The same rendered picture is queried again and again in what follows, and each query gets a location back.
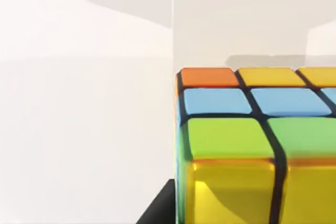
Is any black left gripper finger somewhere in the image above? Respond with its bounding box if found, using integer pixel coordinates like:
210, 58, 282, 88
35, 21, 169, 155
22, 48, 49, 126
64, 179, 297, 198
135, 179, 179, 224

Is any multicoloured puzzle cube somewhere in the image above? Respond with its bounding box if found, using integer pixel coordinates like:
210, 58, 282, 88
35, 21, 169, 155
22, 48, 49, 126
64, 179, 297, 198
174, 67, 336, 224

